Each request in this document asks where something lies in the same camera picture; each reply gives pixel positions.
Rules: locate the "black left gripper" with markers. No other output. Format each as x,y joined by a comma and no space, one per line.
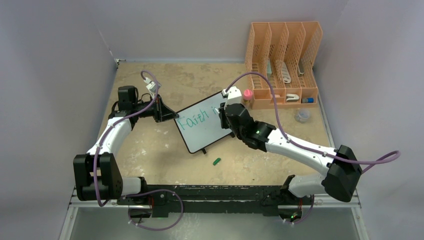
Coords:
161,113

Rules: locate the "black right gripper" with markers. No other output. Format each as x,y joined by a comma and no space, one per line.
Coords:
224,125

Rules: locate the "white whiteboard black frame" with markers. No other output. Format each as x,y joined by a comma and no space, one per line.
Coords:
200,125

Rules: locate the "green marker cap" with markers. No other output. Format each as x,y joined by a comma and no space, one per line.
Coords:
216,161

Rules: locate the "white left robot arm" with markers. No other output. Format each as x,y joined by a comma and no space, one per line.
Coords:
96,172

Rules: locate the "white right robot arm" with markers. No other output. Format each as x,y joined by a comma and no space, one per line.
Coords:
334,177

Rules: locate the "pink cartoon bottle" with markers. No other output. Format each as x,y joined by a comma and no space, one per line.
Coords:
247,96

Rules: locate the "white stapler in organizer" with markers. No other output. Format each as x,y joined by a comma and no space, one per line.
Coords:
291,98

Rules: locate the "white long tool in organizer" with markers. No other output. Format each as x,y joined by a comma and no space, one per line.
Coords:
286,77

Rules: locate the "clear small plastic jar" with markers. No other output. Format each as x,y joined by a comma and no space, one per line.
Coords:
302,116

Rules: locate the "peach plastic file organizer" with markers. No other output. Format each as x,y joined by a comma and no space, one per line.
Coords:
284,52

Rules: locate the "blue capped item in organizer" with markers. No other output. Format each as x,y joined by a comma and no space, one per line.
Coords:
307,100

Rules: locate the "grey tool in organizer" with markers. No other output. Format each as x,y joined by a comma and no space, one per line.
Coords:
300,68

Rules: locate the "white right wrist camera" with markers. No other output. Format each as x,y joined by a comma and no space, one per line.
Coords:
232,95

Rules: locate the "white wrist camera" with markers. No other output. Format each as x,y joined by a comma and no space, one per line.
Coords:
232,95
152,86

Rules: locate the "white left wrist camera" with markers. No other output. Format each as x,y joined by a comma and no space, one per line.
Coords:
152,86

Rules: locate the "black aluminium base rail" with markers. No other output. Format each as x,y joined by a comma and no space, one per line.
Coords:
267,200

